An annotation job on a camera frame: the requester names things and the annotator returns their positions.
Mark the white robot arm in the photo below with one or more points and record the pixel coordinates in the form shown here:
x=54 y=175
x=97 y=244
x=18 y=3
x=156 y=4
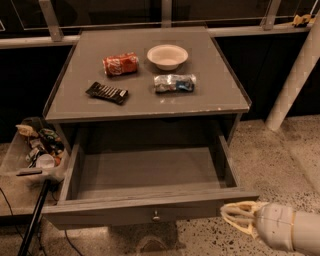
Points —
x=306 y=230

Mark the black striped snack bar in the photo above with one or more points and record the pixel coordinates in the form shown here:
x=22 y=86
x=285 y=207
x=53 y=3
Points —
x=108 y=93

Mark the grey top drawer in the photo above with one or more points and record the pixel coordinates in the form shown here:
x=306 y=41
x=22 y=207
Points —
x=114 y=181

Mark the silver blue snack bag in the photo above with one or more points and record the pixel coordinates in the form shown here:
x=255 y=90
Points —
x=174 y=83

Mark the metal railing frame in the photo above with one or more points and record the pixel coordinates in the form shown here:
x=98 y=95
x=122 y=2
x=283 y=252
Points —
x=25 y=23

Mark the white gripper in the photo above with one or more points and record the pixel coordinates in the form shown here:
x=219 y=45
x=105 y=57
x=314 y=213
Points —
x=275 y=225

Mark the black pole stand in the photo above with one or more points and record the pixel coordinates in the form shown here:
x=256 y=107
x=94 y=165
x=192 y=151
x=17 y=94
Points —
x=34 y=219

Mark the grey drawer cabinet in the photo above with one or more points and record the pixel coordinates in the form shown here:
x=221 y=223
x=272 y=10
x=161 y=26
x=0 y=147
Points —
x=218 y=100

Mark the yellow clamp on railing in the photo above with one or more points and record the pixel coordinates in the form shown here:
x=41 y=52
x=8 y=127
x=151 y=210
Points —
x=303 y=21

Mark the white paper bowl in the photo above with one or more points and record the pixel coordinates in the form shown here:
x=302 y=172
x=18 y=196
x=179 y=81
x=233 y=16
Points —
x=167 y=57

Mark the orange soda can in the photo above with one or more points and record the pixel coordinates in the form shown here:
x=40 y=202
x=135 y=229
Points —
x=121 y=64

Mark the white cup in bin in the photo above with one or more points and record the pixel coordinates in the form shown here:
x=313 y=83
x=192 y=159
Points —
x=45 y=161

